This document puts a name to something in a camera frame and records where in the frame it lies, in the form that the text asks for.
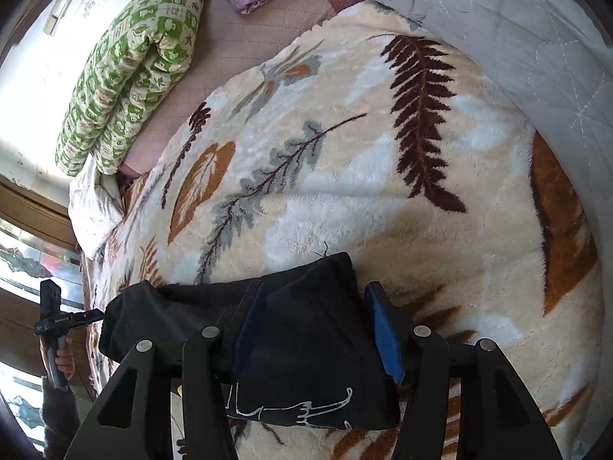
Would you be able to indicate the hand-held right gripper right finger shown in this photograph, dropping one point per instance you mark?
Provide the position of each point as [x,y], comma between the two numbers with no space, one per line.
[385,340]

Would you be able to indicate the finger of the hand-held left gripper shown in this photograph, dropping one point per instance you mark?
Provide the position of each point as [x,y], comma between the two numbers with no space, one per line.
[88,316]

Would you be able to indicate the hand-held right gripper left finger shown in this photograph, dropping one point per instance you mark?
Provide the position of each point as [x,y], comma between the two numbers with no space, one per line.
[248,330]

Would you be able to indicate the black pants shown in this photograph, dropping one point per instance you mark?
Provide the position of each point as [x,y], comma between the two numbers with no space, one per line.
[306,326]

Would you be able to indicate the person's left forearm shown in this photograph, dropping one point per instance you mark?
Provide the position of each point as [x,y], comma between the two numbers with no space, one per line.
[60,417]

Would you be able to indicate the person's left hand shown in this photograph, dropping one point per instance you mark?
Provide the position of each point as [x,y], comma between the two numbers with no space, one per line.
[64,359]

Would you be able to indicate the white pillow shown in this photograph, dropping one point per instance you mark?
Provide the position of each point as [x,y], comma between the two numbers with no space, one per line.
[91,211]

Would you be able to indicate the leaf printed fleece blanket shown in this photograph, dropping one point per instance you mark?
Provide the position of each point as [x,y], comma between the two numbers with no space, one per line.
[335,177]

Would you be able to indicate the green patterned quilt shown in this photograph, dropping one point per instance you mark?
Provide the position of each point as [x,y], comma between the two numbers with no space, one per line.
[134,72]

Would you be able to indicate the pink bed sheet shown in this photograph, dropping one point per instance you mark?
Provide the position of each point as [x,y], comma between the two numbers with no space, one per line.
[230,43]

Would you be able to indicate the grey quilted blanket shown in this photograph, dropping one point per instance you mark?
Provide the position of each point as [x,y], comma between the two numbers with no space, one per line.
[503,24]

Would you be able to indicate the brown window frame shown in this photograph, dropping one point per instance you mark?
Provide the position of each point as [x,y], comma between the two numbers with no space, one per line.
[33,201]

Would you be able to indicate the beige wall switch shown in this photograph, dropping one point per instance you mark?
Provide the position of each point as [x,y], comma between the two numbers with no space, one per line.
[57,14]

